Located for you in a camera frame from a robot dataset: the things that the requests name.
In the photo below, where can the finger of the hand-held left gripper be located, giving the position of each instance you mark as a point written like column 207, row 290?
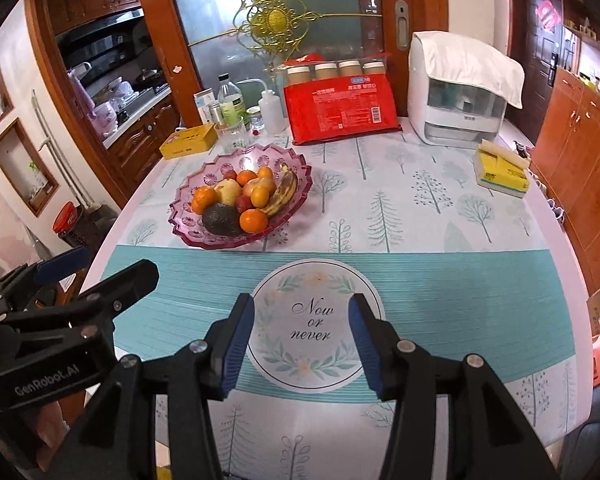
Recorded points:
column 130, row 280
column 65, row 260

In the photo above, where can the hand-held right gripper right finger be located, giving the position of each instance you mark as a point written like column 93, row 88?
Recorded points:
column 365, row 345

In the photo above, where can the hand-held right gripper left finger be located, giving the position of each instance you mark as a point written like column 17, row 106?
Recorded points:
column 237, row 345

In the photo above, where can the dark avocado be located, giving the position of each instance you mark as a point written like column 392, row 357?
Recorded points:
column 221, row 218

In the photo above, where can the yellow lemon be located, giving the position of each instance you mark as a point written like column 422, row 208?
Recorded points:
column 228, row 191

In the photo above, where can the small red plum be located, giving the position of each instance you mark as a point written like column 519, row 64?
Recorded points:
column 230, row 175
column 242, row 203

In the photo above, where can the pink plastic bowl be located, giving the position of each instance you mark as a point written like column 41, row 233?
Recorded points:
column 215, row 170

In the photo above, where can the large red apple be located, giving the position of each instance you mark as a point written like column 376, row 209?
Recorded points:
column 249, row 189

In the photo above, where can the spotted ripe banana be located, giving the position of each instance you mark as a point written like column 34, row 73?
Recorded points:
column 282, row 192

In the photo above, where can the small yellowish mandarin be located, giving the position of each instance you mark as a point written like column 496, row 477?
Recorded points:
column 265, row 172

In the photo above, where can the person's left hand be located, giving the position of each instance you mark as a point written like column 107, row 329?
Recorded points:
column 50, row 425

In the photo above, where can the red lid jar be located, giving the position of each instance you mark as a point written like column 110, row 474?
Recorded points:
column 65, row 217

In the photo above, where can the teal striped placemat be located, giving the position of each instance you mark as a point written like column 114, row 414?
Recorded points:
column 480, row 300

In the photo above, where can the wooden kitchen base cabinet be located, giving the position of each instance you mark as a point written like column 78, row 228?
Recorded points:
column 140, row 145

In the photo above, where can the yellow cardboard box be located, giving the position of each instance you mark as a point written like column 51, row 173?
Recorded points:
column 187, row 142

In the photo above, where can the tree print tablecloth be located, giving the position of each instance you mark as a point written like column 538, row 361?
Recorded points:
column 405, row 185

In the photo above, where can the clear drinking glass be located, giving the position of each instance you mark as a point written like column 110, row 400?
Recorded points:
column 230, row 135

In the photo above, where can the small metal can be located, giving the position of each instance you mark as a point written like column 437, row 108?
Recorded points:
column 214, row 114

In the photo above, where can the white blue carton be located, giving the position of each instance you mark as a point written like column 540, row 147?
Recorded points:
column 203, row 105

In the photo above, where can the glass bottle green label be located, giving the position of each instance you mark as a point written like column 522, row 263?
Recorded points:
column 230, row 102

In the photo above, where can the small glass jar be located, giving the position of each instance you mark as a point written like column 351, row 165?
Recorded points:
column 255, row 119

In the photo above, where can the yellow sponge pack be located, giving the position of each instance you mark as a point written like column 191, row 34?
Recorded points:
column 500, row 172

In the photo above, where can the white squeeze wash bottle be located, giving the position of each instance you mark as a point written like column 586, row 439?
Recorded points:
column 271, row 110

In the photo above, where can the black range hood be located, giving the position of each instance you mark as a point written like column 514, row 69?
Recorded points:
column 100, row 35

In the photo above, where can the red paper cup package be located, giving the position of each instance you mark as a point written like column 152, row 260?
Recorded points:
column 340, row 110

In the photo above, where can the white countertop appliance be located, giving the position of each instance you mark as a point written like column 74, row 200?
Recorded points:
column 420, row 105

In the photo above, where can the frosted glass sliding door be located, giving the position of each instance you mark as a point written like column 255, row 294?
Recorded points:
column 205, row 10

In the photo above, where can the gold door ornament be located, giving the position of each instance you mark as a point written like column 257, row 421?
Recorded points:
column 275, row 20

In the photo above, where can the white towel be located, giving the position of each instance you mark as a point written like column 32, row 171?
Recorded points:
column 465, row 60

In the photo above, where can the dark entry door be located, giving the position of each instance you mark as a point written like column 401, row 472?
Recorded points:
column 527, row 60

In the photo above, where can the entry door lock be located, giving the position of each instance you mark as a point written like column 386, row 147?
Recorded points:
column 552, row 67

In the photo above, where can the red door decoration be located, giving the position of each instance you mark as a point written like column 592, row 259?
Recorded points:
column 548, row 12

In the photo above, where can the wooden wall cabinet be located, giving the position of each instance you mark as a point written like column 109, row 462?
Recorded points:
column 570, row 160

